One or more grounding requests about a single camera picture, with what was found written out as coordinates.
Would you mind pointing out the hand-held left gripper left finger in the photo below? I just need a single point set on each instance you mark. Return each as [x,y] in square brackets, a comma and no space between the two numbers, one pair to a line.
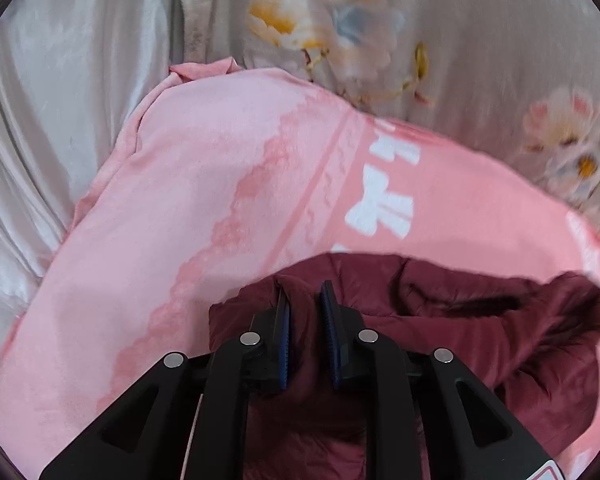
[283,350]

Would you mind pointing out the grey floral quilt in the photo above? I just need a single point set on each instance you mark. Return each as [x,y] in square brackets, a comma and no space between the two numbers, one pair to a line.
[455,15]

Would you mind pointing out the pink printed blanket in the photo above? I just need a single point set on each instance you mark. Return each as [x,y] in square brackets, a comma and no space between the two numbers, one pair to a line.
[180,210]

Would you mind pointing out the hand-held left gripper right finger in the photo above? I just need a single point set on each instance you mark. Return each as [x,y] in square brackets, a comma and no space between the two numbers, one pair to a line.
[329,340]

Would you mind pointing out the maroon puffer jacket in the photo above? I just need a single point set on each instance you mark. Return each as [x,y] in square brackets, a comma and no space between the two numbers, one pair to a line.
[480,345]

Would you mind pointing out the silver satin cloth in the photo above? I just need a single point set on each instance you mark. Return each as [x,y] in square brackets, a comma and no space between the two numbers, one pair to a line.
[55,90]

